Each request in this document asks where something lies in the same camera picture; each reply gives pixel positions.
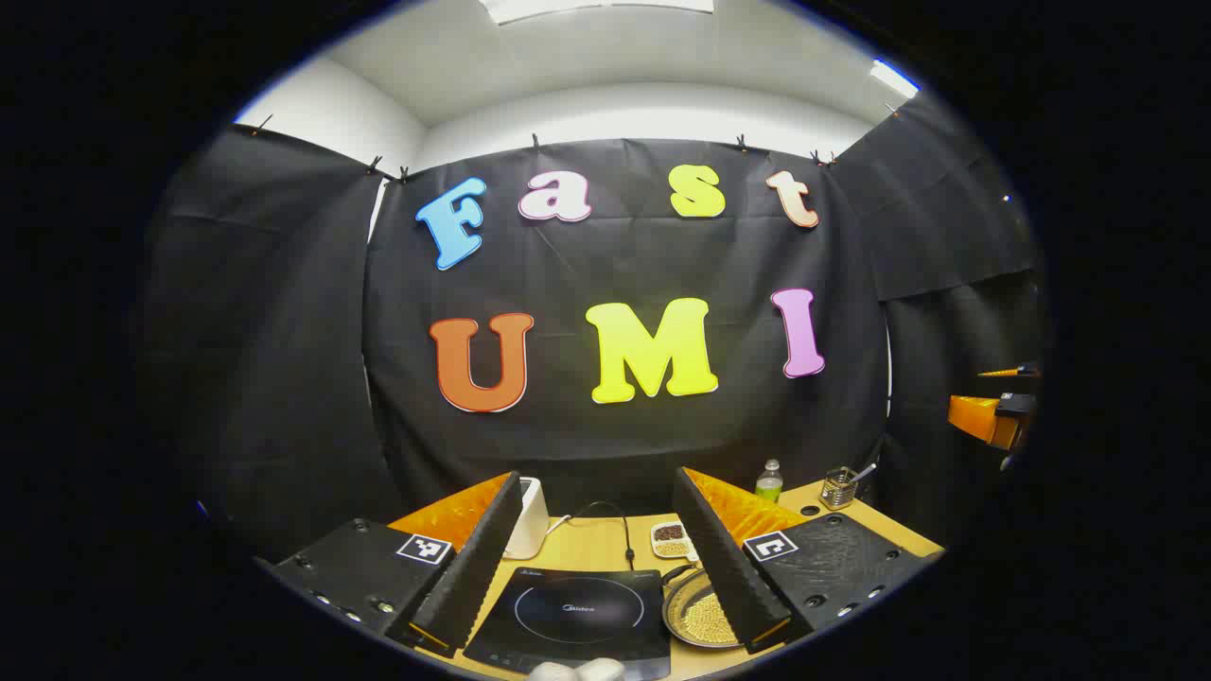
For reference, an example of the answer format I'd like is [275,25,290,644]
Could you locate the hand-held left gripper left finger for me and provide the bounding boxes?
[268,470,524,660]

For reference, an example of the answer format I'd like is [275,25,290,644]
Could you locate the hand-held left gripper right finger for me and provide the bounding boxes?
[671,466,945,655]

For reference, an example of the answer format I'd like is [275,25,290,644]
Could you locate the stainless steel pot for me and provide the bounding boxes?
[660,565,748,650]

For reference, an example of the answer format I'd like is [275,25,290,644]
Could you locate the black induction cooktop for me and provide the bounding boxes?
[462,566,673,681]

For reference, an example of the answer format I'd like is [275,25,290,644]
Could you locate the large soybean pile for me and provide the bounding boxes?
[683,591,739,644]

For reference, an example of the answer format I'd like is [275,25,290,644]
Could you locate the white toaster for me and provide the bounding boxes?
[503,476,551,561]

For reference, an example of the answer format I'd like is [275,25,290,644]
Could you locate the white divided dish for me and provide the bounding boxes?
[650,520,699,561]

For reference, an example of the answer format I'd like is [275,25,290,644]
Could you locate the ceiling light panel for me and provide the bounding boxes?
[478,0,715,25]
[870,59,921,98]

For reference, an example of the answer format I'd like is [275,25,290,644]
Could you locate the black power cable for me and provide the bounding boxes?
[566,501,637,570]

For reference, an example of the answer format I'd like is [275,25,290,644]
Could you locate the metal wire cutlery holder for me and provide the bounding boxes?
[819,466,858,512]

